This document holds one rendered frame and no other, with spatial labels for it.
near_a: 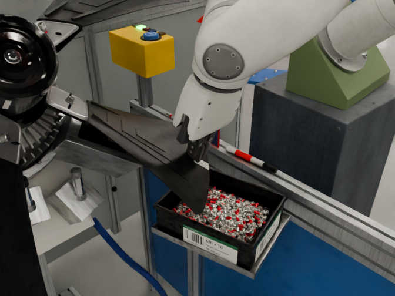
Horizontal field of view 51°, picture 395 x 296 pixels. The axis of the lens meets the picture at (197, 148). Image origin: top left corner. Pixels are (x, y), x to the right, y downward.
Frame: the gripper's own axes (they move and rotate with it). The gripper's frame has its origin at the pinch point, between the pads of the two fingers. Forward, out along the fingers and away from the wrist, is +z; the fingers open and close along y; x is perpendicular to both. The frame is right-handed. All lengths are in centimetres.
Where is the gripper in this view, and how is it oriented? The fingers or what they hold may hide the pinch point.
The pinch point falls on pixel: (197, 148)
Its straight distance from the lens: 69.8
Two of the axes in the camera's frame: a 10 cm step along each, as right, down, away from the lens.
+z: -2.1, 6.9, 7.0
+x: 6.6, 6.2, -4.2
